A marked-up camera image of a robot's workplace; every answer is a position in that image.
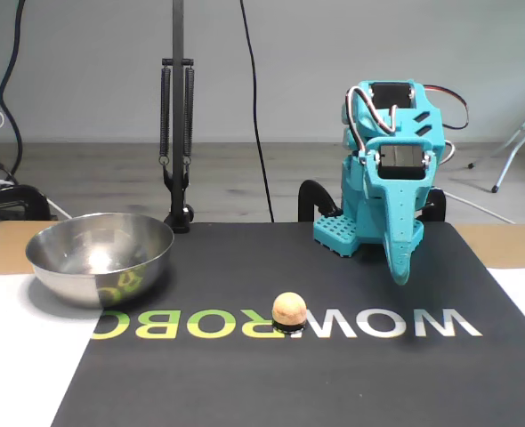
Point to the teal gripper black servo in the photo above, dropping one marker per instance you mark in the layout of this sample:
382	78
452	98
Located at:
399	196

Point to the wooden ball with black base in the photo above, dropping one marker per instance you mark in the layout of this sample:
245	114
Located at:
289	307

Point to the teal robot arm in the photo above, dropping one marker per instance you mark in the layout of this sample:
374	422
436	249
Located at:
356	204

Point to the teal perforated robot base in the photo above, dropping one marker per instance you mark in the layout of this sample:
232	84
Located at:
333	231

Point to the metal bowl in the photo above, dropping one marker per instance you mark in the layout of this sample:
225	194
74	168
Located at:
89	249

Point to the black table clamp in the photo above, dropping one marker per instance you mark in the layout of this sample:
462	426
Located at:
438	204
22	200
309	195

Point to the white folding stand legs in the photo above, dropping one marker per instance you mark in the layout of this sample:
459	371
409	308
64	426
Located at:
506	162

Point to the black mat with WOWROBO print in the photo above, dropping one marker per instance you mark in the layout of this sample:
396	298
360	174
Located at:
244	382

